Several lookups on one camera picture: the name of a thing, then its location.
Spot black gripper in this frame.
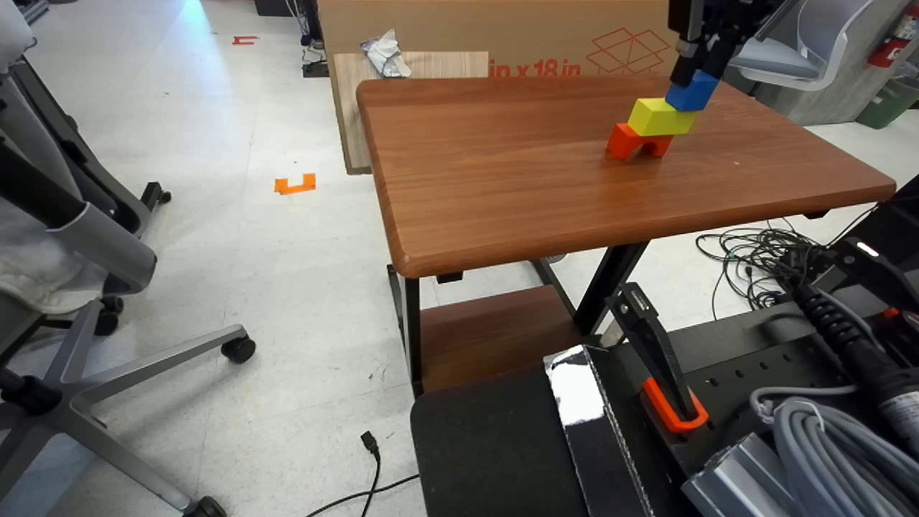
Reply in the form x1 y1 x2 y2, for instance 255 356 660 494
665 0 773 89

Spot blue toy cube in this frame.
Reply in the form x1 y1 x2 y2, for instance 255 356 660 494
664 66 721 115

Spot yellow toy block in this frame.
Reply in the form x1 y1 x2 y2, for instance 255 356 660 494
627 95 700 140

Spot orange arch toy block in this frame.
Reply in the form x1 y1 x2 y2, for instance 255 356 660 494
602 121 674 164

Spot white plastic chair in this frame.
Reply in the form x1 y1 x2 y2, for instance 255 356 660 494
730 0 879 98

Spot red fire extinguisher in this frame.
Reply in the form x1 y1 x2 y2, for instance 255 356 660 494
864 5 912 72

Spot green bin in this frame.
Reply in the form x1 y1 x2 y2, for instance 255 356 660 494
852 74 919 132

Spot large flat cardboard box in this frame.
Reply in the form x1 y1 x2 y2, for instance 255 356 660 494
314 0 680 82

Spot crumpled white paper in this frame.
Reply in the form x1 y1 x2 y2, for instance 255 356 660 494
358 25 415 82

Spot wooden lower shelf board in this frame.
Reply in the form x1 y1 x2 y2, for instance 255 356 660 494
415 283 588 397

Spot small brown cardboard box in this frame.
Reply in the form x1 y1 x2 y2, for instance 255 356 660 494
326 48 493 177

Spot shiny silver metal strip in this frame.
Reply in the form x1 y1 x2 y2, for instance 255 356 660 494
539 342 658 517

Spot grey aluminium block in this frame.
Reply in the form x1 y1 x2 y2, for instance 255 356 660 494
677 431 799 517

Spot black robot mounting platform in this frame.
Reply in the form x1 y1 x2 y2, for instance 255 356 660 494
407 176 919 517

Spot grey office chair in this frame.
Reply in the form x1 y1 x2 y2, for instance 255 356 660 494
0 53 258 517

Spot tangled thin cables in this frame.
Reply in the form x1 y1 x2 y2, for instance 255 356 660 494
691 220 826 323

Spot black table frame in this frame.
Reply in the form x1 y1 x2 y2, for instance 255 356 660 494
385 239 654 397

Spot black clamp with orange handle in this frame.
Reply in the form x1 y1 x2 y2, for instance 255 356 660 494
606 282 714 438

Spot thick black cable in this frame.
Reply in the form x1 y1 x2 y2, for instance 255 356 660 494
783 270 919 427

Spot grey coiled cable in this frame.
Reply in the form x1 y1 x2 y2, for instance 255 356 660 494
746 385 919 517

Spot orange bracket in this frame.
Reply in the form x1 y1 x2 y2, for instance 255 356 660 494
273 170 322 199

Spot black power cord with plug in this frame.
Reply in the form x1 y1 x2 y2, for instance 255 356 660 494
303 427 426 517

